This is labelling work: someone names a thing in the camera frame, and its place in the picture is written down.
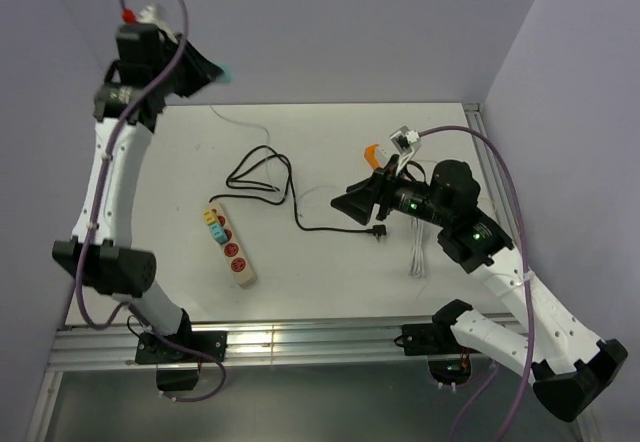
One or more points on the dark teal charger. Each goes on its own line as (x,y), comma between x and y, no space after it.
(218,233)

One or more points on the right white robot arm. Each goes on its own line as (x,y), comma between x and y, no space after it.
(567,364)

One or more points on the aluminium rail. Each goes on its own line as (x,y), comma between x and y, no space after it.
(248,344)
(497,200)

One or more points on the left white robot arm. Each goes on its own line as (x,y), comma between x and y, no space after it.
(99,254)

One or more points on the light teal charger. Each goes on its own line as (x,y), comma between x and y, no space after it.
(226,75)

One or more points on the orange power strip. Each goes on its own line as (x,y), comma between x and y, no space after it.
(376,156)

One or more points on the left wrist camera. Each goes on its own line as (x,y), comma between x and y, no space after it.
(151,14)

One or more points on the beige red power strip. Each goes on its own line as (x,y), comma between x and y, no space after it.
(233,252)

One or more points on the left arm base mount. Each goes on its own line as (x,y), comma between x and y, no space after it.
(179,365)

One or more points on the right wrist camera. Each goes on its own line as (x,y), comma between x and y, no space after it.
(406,142)

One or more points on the aluminium front rail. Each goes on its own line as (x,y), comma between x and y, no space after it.
(248,344)

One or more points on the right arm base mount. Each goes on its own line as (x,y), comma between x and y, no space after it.
(449,363)

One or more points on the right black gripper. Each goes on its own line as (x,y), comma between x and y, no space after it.
(359,199)

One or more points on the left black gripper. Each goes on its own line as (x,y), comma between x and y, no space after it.
(201,71)

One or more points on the aluminium right rail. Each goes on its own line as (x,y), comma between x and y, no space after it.
(497,200)

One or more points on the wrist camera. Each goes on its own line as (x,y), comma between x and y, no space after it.
(406,142)
(151,14)

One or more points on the yellow olive charger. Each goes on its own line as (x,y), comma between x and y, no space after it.
(210,217)

